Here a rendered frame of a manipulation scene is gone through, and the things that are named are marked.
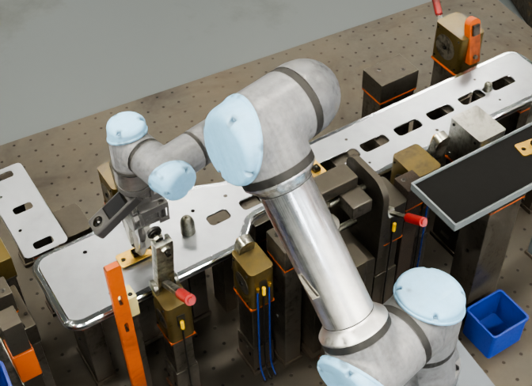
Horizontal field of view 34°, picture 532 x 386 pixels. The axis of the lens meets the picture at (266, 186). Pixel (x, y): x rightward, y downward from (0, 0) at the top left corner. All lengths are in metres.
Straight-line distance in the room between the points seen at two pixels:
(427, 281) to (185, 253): 0.64
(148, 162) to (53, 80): 2.42
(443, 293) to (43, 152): 1.49
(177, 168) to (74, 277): 0.44
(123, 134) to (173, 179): 0.13
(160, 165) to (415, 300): 0.51
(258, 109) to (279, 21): 2.99
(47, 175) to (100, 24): 1.82
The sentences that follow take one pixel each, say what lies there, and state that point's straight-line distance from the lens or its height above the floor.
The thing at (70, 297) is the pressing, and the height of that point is 1.00.
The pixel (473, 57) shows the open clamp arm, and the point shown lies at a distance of 2.41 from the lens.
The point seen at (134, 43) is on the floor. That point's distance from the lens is 4.13.
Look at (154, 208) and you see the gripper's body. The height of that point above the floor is 1.16.
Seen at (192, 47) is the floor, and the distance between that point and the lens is 4.06.
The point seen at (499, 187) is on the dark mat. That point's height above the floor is 1.16.
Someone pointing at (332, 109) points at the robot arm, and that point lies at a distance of 1.29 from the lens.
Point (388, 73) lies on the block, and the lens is 2.29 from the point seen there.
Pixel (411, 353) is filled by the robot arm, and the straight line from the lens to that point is 1.40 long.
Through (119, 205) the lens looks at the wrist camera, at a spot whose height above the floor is 1.18.
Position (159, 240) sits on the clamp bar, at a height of 1.21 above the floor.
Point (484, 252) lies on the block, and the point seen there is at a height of 0.95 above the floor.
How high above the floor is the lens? 2.47
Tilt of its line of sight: 47 degrees down
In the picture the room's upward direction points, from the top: 1 degrees counter-clockwise
